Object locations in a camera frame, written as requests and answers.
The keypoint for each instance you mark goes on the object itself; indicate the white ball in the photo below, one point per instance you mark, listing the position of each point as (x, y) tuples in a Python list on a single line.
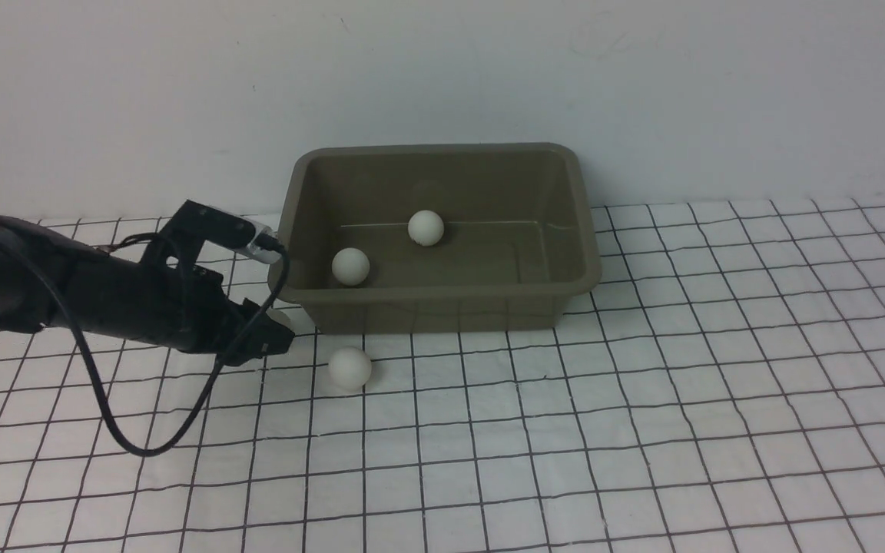
[(280, 317), (426, 228), (350, 267), (350, 368)]

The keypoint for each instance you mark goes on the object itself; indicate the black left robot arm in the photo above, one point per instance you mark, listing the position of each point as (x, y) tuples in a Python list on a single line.
[(48, 280)]

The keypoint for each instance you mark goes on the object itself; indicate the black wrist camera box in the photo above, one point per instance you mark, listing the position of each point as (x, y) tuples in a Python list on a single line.
[(194, 224)]

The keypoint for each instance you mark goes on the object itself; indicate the olive green plastic bin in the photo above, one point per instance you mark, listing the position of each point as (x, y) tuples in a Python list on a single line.
[(519, 241)]

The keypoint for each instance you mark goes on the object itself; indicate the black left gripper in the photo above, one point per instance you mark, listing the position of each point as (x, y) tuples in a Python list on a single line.
[(189, 311)]

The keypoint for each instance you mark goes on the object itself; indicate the white black grid tablecloth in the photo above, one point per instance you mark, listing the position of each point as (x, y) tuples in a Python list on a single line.
[(721, 390)]

